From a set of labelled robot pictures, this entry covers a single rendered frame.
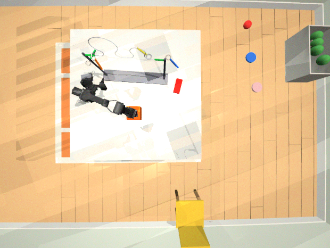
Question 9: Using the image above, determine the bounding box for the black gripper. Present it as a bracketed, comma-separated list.
[86, 77, 107, 94]

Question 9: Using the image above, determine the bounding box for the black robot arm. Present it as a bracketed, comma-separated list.
[71, 78, 138, 119]

